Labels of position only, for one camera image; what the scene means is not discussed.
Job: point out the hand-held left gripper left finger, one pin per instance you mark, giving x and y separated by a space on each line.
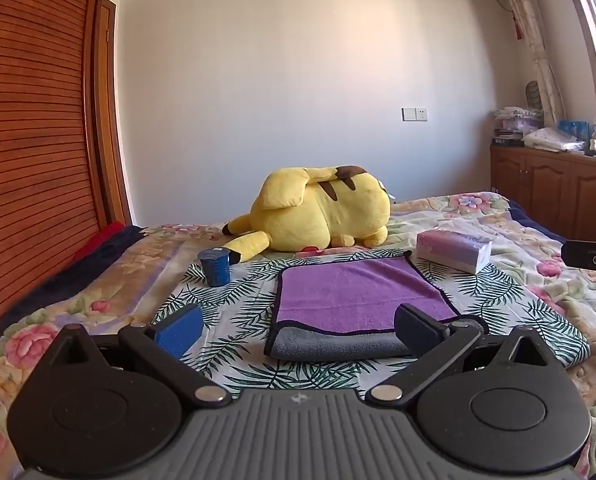
180 331

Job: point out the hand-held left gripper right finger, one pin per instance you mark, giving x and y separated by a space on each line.
417 327

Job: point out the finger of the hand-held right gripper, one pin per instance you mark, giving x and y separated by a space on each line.
585 253

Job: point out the purple and grey towel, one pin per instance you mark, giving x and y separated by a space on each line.
358 295

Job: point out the leaf print cloth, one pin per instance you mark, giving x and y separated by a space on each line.
237 305

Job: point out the blue cylindrical can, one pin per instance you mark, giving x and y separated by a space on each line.
215 267

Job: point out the wooden cabinet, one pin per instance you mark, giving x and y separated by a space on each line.
553 185

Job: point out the pink purple tissue packet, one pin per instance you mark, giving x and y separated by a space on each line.
453 251

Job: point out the white cloth bundle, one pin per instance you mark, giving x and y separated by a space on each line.
553 139

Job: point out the red cloth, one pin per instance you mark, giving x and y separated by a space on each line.
102 240

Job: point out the blue box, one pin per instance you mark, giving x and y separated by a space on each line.
574 128

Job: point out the dark blue blanket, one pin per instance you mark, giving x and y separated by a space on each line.
67 270

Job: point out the clutter on cabinet top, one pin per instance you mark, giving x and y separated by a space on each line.
517 125

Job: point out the yellow plush toy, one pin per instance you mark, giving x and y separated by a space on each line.
313 210

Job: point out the patterned curtain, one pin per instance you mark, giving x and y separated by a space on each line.
533 40

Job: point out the wooden slatted wardrobe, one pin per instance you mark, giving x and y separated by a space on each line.
32 150

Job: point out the red hanging tassel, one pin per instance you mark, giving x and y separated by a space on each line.
518 25

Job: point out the white wall socket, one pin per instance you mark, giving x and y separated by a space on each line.
415 114

